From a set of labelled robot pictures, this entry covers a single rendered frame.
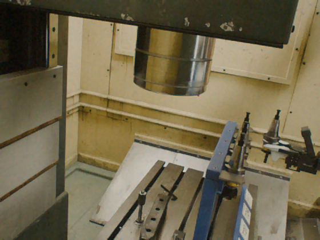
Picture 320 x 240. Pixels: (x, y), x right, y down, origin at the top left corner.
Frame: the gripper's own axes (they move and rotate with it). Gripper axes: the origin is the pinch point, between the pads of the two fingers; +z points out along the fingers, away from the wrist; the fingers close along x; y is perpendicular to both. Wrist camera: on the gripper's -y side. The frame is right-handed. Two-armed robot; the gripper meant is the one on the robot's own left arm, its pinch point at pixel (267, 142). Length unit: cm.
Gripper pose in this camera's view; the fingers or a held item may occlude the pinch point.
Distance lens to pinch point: 128.9
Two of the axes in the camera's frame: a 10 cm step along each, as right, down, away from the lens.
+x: 3.2, -2.7, 9.1
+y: -1.5, 9.3, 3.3
